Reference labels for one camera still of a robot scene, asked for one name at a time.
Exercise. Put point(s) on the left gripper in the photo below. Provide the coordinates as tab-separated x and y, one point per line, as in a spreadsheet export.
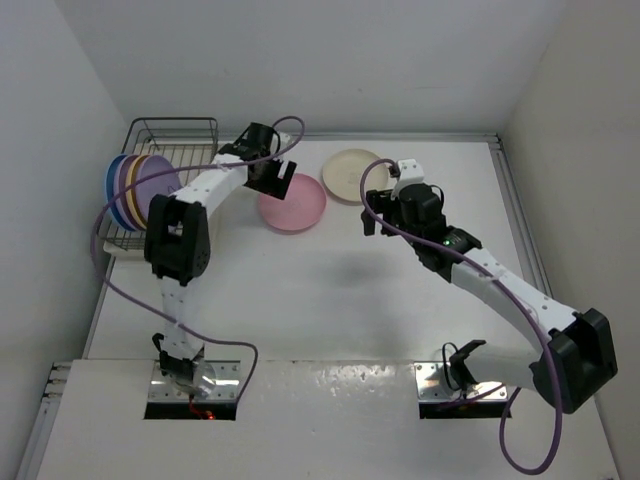
274	185

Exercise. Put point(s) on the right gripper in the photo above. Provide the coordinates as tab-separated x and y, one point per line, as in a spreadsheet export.
380	202

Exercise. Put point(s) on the pink plate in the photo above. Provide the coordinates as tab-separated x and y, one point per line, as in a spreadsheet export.
302	207

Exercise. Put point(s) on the cream plate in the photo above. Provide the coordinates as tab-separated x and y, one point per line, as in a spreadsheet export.
342	172

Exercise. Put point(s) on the orange plate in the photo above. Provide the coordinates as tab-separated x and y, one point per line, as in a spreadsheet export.
131	196

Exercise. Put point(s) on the blue plate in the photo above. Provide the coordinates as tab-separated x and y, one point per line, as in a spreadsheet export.
109	190

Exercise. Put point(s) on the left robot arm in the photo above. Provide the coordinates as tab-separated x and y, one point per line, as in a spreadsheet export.
178	240

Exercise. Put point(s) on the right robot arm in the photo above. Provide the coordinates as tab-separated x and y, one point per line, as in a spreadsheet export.
571	354

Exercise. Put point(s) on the beige drip tray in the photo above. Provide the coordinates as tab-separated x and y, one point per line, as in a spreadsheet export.
181	153

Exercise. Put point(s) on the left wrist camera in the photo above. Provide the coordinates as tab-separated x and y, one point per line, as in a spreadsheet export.
280	140

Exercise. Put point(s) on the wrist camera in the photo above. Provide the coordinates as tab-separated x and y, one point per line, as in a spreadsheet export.
280	140
406	172

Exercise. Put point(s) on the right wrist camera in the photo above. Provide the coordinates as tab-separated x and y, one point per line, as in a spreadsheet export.
406	172

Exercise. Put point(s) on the wire dish rack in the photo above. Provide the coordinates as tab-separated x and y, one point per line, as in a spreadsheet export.
157	128

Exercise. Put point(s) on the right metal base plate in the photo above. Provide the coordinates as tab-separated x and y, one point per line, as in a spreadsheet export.
433	389

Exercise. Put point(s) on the metal base plate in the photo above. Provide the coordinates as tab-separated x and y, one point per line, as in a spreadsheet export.
433	389
220	380

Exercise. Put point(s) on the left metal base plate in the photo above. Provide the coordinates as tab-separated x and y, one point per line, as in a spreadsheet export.
220	380

